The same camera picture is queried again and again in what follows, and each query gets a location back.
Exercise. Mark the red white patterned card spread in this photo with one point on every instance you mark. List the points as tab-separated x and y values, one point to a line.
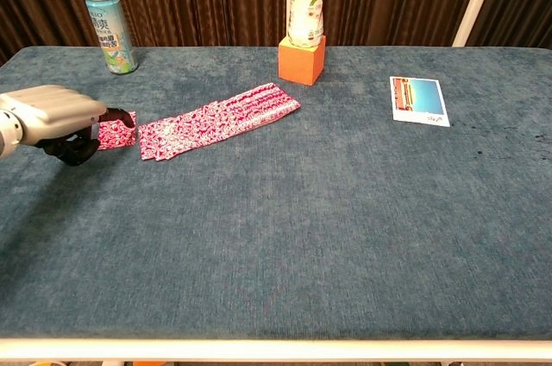
241	111

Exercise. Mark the postcard with blue sky photo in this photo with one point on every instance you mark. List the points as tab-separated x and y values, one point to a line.
420	98

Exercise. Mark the orange cube block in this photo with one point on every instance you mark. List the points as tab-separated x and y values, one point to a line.
299	64

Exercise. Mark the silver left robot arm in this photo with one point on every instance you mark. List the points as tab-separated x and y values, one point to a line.
6	137

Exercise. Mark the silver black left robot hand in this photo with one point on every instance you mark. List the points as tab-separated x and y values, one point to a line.
56	107

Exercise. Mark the teal drink can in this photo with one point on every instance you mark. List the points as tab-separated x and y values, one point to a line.
114	33

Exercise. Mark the red white patterned playing card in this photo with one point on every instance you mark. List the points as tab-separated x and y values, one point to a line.
114	137

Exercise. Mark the blue fabric table cover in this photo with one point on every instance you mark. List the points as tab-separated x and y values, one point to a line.
276	232

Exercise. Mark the white table edge rail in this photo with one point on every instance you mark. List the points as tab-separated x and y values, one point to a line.
276	349

